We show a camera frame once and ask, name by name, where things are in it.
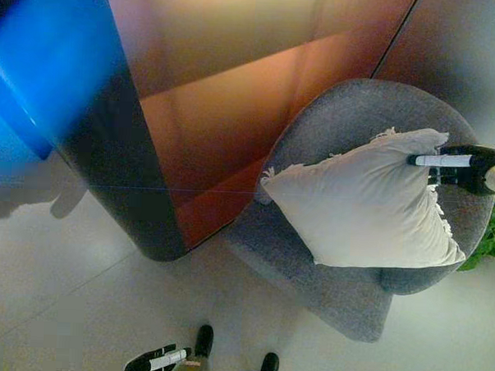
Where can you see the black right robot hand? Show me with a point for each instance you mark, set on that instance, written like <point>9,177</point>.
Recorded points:
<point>474,175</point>

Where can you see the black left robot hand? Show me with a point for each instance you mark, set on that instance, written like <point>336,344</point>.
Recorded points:
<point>149,364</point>

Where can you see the white fringed pillow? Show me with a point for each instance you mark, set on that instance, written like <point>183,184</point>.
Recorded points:
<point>365,207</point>

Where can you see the black left robot foot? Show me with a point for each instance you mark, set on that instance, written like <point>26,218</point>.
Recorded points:
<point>204,341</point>

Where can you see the black robot foot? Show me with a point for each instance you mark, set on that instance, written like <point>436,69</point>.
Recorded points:
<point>270,369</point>
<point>204,341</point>

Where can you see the green leafy potted plant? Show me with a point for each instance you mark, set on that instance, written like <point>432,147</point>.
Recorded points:
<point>491,241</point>

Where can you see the black right robot foot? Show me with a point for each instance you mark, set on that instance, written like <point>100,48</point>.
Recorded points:
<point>270,369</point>

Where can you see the grey fabric tub armchair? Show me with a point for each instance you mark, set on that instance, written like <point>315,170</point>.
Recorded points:
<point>349,292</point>

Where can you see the copper cabinet with dark side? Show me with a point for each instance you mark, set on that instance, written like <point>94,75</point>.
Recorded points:
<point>216,143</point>

